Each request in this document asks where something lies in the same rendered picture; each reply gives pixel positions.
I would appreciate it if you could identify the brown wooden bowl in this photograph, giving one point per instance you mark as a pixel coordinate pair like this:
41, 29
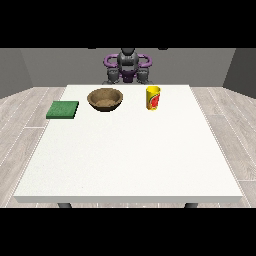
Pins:
105, 99

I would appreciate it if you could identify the yellow cup with melon print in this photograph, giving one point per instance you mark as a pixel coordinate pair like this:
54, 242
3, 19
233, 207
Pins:
153, 98

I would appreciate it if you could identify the green square pad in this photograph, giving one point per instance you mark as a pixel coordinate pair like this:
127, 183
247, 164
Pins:
62, 109

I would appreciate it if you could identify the grey robot trunk purple rings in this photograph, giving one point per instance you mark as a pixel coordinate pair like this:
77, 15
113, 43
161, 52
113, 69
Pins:
127, 68

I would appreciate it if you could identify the dark table leg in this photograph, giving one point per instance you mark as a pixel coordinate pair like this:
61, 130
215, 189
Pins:
191, 205
64, 205

